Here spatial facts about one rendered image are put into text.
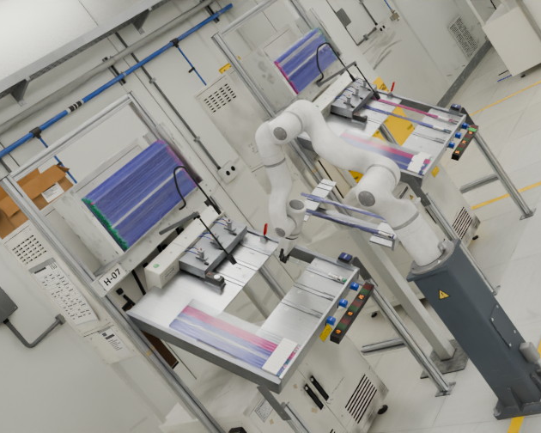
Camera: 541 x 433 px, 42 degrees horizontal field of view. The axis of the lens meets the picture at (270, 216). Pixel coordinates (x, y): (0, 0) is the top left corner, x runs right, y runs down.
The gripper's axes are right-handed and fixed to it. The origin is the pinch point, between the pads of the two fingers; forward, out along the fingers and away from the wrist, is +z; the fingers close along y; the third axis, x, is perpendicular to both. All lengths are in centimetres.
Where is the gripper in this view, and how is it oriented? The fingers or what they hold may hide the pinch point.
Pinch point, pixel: (284, 257)
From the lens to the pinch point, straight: 307.7
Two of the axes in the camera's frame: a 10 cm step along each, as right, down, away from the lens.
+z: -1.4, 7.1, 6.9
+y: -5.0, 5.5, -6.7
